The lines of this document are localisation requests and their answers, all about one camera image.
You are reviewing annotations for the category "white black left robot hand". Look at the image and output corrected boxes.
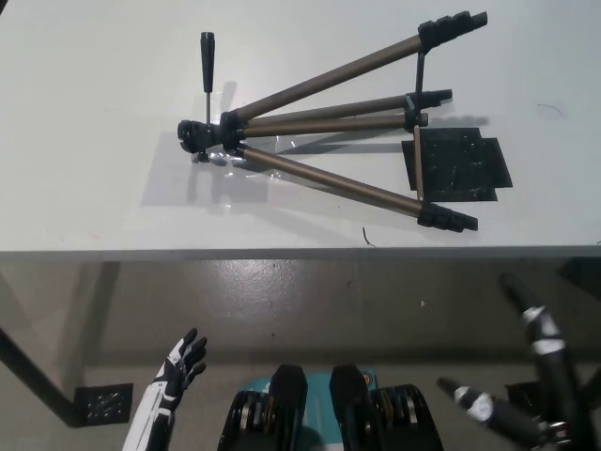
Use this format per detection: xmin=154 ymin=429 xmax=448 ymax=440
xmin=153 ymin=327 xmax=208 ymax=406

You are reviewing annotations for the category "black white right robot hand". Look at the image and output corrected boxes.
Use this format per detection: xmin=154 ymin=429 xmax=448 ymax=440
xmin=435 ymin=272 xmax=601 ymax=451

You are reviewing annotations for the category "bronze and black camera tripod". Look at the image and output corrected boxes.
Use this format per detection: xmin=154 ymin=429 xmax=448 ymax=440
xmin=177 ymin=9 xmax=489 ymax=232

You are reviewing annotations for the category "black metal table leg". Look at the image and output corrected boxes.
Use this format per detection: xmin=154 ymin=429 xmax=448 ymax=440
xmin=0 ymin=323 xmax=80 ymax=429

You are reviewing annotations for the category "clear glossy tape patch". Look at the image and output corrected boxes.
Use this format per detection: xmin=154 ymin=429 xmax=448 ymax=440
xmin=139 ymin=125 xmax=295 ymax=215

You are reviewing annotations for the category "black tape patch on table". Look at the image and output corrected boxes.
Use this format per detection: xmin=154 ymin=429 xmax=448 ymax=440
xmin=402 ymin=126 xmax=514 ymax=204

